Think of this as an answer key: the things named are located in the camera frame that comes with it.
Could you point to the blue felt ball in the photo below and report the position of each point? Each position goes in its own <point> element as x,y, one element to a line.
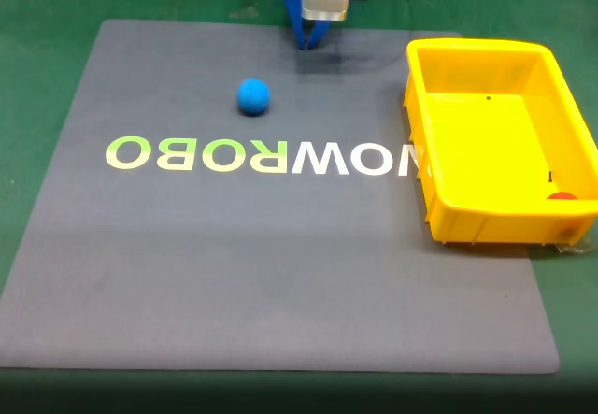
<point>253,97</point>

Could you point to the yellow plastic bin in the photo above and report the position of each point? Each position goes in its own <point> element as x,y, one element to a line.
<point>486,147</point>

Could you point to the red ball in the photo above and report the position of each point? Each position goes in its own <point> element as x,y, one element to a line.
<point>562,195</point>

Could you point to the grey mat with NOWROBO print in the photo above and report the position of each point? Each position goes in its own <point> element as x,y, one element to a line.
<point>233,269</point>

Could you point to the clear plastic wrap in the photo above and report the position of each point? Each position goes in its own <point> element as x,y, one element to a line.
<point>573,247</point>

